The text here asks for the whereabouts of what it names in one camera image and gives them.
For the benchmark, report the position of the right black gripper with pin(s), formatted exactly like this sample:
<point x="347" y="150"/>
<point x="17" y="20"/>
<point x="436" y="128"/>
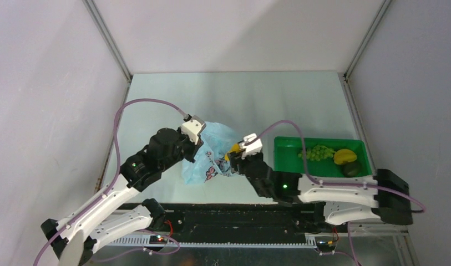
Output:
<point x="236" y="158"/>

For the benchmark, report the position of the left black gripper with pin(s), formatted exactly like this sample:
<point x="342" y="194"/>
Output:
<point x="194" y="148"/>

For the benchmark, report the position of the yellow fake pear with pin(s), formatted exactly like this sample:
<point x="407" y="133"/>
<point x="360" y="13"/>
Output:
<point x="235" y="148"/>

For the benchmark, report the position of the light blue plastic bag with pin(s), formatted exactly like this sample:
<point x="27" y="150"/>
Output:
<point x="210" y="160"/>

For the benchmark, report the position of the green fake grapes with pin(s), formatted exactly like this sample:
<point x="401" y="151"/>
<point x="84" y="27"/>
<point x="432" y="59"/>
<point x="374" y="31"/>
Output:
<point x="317" y="153"/>

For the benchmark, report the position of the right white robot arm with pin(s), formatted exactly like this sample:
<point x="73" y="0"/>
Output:
<point x="383" y="196"/>

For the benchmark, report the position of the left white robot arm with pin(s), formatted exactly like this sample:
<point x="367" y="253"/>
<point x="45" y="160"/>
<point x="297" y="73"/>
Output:
<point x="75" y="238"/>

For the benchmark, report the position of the dark green fake avocado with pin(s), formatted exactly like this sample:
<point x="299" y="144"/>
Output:
<point x="351" y="169"/>

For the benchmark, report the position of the green plastic tray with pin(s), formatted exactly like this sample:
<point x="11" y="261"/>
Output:
<point x="286" y="158"/>

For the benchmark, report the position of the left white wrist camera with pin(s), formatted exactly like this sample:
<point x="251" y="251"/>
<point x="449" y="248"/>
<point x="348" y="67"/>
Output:
<point x="193" y="127"/>

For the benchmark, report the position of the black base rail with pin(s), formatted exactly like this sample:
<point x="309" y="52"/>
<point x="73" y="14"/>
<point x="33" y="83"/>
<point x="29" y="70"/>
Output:
<point x="243" y="223"/>

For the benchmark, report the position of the right aluminium frame post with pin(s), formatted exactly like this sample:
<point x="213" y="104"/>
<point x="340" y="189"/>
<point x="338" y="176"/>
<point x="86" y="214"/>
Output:
<point x="376" y="21"/>

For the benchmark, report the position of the aluminium frame post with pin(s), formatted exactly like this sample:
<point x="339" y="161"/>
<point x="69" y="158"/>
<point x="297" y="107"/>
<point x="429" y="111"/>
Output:
<point x="376" y="21"/>
<point x="108" y="38"/>

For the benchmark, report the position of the left aluminium frame post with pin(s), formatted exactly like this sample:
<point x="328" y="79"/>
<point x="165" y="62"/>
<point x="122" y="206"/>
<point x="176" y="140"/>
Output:
<point x="108" y="38"/>

